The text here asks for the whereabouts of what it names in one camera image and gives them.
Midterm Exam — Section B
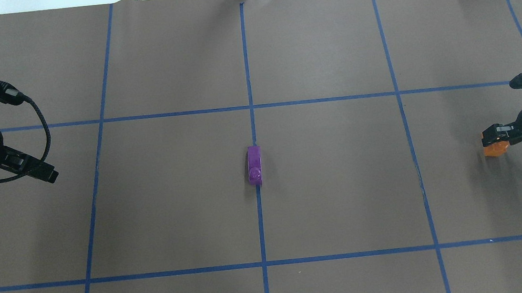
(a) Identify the orange trapezoid block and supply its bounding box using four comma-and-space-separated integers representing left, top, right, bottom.
483, 141, 510, 158

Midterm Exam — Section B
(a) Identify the purple trapezoid block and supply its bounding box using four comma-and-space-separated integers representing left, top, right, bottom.
246, 145, 263, 186

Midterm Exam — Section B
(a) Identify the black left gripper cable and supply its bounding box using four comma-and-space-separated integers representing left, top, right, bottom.
0, 88, 56, 183

